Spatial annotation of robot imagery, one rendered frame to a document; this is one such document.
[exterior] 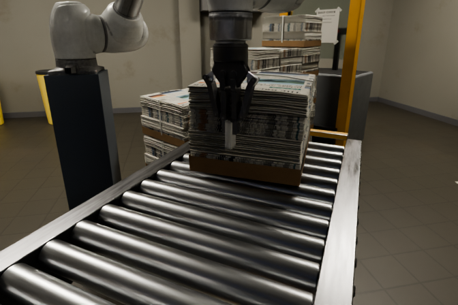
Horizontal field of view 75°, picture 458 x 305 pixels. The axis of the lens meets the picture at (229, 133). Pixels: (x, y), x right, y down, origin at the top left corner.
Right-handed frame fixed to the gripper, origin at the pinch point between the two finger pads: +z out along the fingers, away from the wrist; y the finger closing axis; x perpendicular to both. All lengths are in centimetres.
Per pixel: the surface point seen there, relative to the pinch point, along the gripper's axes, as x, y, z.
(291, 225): 9.1, -17.2, 14.3
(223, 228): 15.5, -5.2, 14.1
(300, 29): -171, 19, -26
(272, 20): -179, 43, -33
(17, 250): 36.5, 23.5, 13.0
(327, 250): 15.2, -24.6, 13.0
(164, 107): -63, 64, 13
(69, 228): 28.5, 21.0, 13.2
